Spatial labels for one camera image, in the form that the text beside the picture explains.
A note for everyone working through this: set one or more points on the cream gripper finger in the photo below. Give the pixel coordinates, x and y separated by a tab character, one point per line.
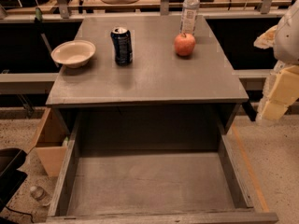
266	40
280	90

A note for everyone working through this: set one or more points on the dark blue pepsi can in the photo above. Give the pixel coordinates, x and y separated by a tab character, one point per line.
121	39

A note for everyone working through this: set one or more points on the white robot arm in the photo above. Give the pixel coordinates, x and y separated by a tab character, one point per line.
286	44

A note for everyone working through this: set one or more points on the open grey top drawer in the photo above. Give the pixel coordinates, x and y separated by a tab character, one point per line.
141	167

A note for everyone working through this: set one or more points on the red apple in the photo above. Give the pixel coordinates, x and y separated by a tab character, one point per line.
184	44

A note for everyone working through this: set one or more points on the clear plastic water bottle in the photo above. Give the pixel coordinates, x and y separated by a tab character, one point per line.
188	16

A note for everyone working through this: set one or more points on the grey wooden cabinet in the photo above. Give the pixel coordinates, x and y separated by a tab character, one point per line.
158	101

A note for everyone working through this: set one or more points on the white paper bowl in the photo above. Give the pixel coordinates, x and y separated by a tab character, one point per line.
73	54

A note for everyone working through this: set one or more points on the open cardboard box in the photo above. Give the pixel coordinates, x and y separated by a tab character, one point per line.
48	142

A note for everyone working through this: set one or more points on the plastic bottle on floor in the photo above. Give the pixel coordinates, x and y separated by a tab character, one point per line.
40	195

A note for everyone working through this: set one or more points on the black bin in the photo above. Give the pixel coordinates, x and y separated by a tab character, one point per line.
11	178

